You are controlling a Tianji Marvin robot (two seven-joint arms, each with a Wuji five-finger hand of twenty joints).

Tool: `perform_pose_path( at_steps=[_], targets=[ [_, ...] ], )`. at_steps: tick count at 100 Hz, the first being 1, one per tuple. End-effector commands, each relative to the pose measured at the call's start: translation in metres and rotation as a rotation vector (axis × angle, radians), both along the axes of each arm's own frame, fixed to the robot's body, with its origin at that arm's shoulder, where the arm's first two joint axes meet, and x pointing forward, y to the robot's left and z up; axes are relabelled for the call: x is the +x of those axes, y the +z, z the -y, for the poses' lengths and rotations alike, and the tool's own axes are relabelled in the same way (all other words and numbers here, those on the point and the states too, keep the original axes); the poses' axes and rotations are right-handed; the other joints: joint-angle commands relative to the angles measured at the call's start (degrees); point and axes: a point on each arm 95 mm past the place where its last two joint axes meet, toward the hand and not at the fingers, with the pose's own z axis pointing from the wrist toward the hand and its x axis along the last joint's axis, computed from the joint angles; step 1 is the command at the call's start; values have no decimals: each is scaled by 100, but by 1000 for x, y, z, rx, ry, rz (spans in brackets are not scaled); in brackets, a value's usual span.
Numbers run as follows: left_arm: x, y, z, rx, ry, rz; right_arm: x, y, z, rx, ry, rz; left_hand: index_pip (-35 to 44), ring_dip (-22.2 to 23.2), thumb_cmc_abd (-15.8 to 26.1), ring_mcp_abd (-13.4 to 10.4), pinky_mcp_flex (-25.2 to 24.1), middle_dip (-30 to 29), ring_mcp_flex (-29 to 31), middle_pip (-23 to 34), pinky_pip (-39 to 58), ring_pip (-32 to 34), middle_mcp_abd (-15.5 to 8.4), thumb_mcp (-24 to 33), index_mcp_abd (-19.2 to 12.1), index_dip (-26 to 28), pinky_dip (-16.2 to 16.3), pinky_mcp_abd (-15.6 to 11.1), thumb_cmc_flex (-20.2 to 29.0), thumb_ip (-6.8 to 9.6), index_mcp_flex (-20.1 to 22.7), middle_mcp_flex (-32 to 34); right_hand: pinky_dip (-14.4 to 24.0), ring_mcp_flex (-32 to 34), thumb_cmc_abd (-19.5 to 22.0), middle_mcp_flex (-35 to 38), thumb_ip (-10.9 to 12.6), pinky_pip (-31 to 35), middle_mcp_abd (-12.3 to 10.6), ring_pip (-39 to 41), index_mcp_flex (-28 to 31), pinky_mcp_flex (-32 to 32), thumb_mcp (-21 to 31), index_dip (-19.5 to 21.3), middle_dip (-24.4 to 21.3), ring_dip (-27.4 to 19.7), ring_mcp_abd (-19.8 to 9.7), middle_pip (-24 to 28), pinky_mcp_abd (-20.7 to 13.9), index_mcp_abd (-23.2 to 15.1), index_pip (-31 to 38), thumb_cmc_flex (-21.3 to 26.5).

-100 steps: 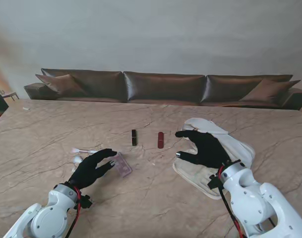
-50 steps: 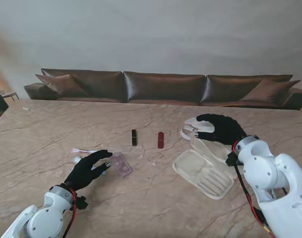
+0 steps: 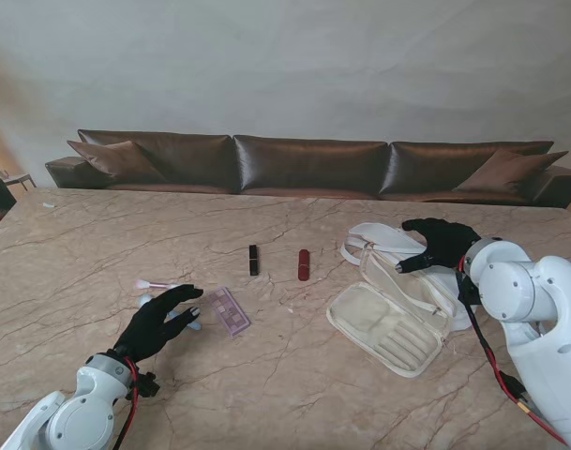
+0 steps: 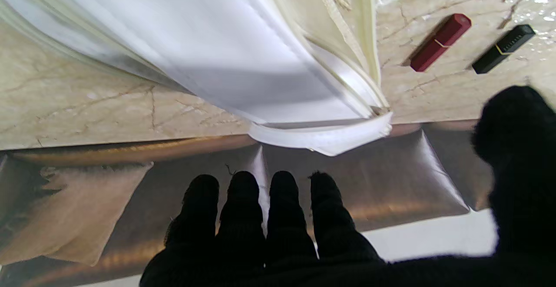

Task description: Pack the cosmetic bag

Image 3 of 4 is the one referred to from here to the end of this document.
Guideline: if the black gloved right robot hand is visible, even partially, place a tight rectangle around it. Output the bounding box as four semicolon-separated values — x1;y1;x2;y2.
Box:
396;217;482;274

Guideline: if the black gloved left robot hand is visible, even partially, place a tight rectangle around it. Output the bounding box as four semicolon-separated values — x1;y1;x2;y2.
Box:
113;284;204;363

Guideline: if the purple eyeshadow palette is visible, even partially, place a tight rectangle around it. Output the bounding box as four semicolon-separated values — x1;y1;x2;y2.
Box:
204;286;251;339

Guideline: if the cream white cosmetics bag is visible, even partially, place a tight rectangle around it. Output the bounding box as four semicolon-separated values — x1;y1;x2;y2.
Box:
325;222;478;378

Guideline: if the pink makeup brush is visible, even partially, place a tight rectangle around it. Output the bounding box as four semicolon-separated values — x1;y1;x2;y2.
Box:
134;278;183;290

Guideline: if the brown sofa pillow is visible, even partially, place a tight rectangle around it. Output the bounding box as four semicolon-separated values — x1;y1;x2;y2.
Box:
67;139;167;184
453;148;570;193

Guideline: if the brown leather sofa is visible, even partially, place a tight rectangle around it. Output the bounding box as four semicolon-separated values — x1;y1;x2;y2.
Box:
44;128;571;210

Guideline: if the grey side chair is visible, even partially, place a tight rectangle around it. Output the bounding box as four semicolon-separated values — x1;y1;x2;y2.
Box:
0;164;36;191

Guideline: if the blue handled makeup brush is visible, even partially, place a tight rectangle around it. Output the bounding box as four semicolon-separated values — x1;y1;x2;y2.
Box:
138;293;203;332

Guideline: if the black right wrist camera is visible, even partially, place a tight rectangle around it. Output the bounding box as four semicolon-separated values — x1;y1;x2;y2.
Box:
456;271;479;307

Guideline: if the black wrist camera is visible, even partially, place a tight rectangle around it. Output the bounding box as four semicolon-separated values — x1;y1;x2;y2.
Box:
134;370;161;399
456;271;479;307

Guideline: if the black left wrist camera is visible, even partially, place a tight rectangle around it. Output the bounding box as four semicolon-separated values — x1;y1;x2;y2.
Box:
134;370;161;399

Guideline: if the red black left arm cable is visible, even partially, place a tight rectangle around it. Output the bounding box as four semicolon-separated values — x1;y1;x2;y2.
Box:
111;355;142;450

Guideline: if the red black arm cable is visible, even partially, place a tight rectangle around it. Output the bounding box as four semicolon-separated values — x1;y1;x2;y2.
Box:
456;255;570;446
111;355;142;450

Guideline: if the red black right arm cable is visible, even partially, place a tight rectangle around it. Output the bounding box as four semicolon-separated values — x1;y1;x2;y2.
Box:
456;255;570;446

